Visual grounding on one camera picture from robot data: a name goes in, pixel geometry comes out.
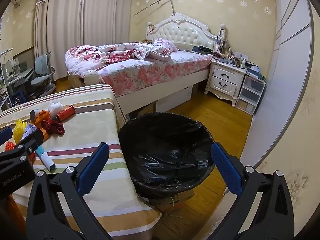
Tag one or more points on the beige curtains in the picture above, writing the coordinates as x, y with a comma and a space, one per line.
75, 17

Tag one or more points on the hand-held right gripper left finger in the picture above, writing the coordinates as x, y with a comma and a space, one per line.
93, 165

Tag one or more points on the paper cup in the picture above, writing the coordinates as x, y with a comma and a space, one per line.
33, 115

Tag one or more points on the orange cloth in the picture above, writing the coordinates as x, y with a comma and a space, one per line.
15, 210

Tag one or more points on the yellow mesh net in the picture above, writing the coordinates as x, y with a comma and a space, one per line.
20, 128

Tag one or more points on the white carved nightstand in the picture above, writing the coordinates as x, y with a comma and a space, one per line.
226, 77

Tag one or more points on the white crumpled paper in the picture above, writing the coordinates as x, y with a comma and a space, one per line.
28, 130

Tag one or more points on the floral quilt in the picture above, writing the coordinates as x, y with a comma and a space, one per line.
112, 55

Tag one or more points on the white tissue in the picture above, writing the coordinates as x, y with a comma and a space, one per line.
55, 106

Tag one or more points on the white under-bed storage box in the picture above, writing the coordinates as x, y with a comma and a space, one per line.
175, 96

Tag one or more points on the white bed with tufted headboard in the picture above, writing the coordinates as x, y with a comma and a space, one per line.
185, 30

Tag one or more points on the white wardrobe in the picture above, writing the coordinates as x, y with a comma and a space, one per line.
282, 55

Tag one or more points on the orange paper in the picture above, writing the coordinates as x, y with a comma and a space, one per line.
40, 117

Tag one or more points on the black-lined waste bin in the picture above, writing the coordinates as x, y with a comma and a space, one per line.
162, 140

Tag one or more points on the dark clothes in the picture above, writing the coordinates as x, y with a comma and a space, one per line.
202, 48

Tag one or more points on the translucent plastic drawer unit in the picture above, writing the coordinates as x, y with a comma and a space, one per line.
250, 92

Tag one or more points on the metal canopy rod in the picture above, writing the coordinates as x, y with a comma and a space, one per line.
155, 3

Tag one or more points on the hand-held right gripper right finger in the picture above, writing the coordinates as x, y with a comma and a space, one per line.
226, 167

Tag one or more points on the striped tablecloth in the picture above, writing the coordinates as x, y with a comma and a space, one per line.
87, 120

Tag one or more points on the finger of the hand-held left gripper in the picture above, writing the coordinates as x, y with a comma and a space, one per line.
32, 138
5, 135

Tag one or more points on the nightstand clutter of bottles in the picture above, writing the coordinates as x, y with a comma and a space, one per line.
232, 57

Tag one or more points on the grey swivel chair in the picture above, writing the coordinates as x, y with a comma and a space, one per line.
42, 72

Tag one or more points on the floral bed sheet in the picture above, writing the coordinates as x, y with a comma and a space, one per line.
155, 72

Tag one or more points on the red crushed can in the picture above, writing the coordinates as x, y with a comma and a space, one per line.
66, 113

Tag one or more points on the orange-red mesh net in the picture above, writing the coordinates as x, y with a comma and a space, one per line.
10, 145

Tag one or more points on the dark red crumpled paper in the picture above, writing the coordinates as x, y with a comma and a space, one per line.
53, 127

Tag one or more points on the grey study desk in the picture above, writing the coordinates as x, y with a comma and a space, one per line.
20, 76

